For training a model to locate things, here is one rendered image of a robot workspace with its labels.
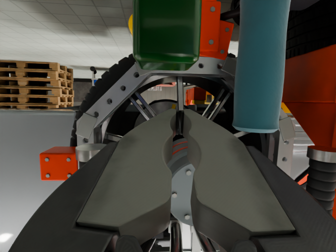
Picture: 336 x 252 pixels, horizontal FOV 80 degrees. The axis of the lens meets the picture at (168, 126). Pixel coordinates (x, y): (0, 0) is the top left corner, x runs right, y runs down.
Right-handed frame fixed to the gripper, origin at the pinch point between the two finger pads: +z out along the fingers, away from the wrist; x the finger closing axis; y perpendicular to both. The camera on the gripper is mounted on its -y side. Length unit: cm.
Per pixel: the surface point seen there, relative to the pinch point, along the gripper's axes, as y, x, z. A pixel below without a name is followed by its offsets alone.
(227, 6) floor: 0, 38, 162
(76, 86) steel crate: 265, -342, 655
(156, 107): 39, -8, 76
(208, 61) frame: 6.8, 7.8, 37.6
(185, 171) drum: 19.9, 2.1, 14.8
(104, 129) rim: 25.7, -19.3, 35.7
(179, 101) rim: 19.7, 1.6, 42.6
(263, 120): 13.0, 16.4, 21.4
